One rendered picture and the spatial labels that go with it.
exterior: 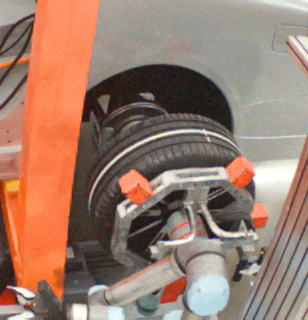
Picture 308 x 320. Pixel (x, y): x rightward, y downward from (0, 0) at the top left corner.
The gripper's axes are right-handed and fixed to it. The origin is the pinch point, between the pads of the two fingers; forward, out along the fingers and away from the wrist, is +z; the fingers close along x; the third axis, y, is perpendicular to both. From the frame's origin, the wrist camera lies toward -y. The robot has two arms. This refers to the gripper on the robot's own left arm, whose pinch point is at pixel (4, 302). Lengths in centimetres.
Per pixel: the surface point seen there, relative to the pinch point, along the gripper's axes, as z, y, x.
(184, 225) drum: -63, 23, 72
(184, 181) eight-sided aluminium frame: -59, 2, 71
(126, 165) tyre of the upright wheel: -40, 5, 81
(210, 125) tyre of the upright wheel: -72, -5, 99
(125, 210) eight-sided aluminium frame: -40, 16, 70
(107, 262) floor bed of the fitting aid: -45, 100, 136
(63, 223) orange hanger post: -18, 13, 56
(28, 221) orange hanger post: -6, 11, 53
